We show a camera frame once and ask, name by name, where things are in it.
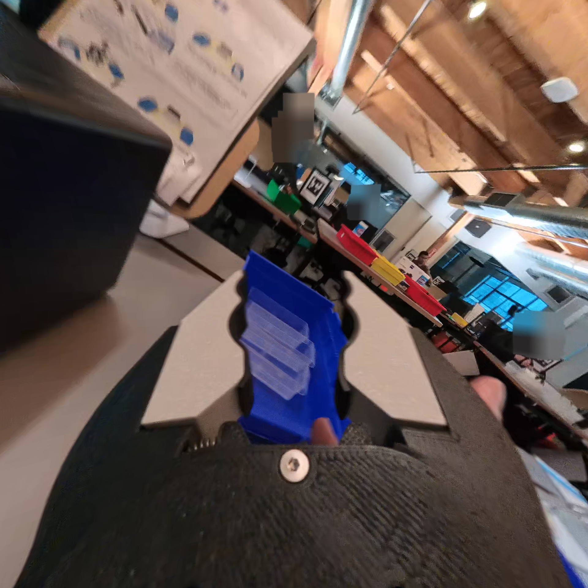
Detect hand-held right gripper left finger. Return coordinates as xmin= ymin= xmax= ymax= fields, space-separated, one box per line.
xmin=140 ymin=271 xmax=251 ymax=429

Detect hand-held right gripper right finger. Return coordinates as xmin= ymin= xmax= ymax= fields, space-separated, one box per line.
xmin=337 ymin=271 xmax=448 ymax=425

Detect blue plastic drawer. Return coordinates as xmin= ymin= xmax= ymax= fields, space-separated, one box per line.
xmin=238 ymin=250 xmax=352 ymax=445

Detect black drawer cabinet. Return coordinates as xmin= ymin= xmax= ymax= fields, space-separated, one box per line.
xmin=0 ymin=0 xmax=173 ymax=355

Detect person's right hand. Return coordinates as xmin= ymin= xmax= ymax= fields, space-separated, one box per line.
xmin=472 ymin=376 xmax=509 ymax=422

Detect red plastic bin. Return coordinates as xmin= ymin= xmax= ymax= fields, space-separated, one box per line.
xmin=336 ymin=224 xmax=380 ymax=266
xmin=404 ymin=275 xmax=447 ymax=317

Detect clear plastic drawer dividers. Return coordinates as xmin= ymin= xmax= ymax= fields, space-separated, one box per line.
xmin=240 ymin=287 xmax=316 ymax=400

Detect yellow plastic bin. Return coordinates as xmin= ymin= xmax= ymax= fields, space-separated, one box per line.
xmin=371 ymin=256 xmax=406 ymax=286

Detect white board stand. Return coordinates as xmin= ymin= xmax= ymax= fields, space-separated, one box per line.
xmin=139 ymin=200 xmax=190 ymax=238

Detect green plastic bin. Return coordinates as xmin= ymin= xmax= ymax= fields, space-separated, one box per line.
xmin=266 ymin=179 xmax=302 ymax=215

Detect brown backing board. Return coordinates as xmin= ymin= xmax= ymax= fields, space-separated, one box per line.
xmin=170 ymin=117 xmax=261 ymax=219

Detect black and white marker sign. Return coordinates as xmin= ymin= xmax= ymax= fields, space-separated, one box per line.
xmin=299 ymin=168 xmax=332 ymax=206

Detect printed instruction sheet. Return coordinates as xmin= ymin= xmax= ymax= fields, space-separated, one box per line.
xmin=39 ymin=0 xmax=316 ymax=154

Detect white ceiling device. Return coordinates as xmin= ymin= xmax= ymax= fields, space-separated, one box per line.
xmin=540 ymin=77 xmax=579 ymax=104

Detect silver ventilation duct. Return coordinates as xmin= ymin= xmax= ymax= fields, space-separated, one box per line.
xmin=462 ymin=190 xmax=588 ymax=240

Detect silver ceiling duct pipe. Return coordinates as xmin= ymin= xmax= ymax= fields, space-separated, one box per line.
xmin=318 ymin=0 xmax=374 ymax=105

